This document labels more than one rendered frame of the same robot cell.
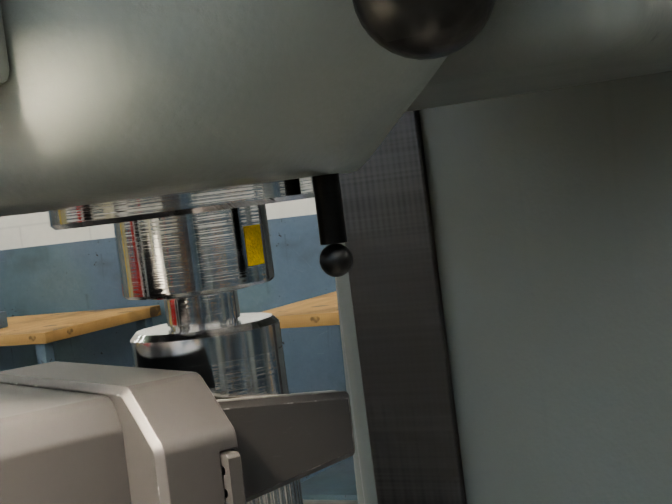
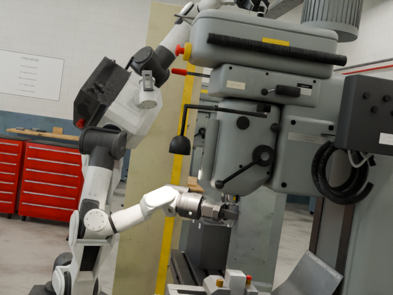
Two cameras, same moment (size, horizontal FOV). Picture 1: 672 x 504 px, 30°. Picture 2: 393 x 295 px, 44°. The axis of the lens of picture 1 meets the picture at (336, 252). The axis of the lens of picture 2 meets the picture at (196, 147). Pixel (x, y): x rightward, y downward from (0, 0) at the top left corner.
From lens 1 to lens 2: 141 cm
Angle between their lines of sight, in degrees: 52
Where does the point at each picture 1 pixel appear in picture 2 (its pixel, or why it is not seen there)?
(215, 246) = (230, 197)
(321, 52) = (228, 185)
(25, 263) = not seen: outside the picture
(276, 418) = (229, 213)
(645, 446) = (329, 253)
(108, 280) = not seen: outside the picture
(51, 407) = (210, 204)
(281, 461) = (228, 216)
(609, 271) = (333, 225)
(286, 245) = not seen: outside the picture
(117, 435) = (213, 208)
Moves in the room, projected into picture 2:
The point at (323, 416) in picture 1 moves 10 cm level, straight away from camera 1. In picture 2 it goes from (234, 215) to (254, 214)
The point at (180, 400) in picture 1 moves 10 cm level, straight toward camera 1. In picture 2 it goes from (217, 207) to (196, 208)
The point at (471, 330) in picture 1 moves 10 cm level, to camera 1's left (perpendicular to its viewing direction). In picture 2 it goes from (321, 226) to (300, 220)
